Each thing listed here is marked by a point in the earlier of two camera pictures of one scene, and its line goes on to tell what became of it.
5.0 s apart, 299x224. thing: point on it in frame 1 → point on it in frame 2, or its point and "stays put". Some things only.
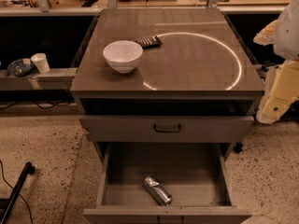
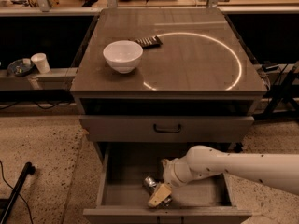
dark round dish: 18,68 stays put
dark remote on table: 147,42 stays put
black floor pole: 28,169 stays put
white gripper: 288,36 → 169,172
